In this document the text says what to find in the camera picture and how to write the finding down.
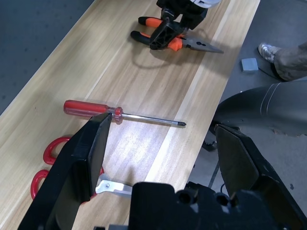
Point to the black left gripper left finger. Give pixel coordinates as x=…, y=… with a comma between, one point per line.
x=72, y=172

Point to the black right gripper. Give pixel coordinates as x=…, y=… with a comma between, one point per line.
x=184, y=14

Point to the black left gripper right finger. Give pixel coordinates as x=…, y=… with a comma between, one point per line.
x=242, y=163

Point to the orange black long-nose pliers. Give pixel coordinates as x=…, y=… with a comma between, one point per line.
x=153, y=22

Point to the grey perforated pegboard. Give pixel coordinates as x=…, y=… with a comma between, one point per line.
x=36, y=36

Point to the grey foot pedal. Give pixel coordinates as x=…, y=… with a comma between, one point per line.
x=249, y=64

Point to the white grey person shoe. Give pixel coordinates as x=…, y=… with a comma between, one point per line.
x=267, y=50

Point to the person camouflage trouser leg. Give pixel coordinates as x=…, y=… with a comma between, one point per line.
x=292, y=62

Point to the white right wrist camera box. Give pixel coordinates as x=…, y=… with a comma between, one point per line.
x=206, y=3

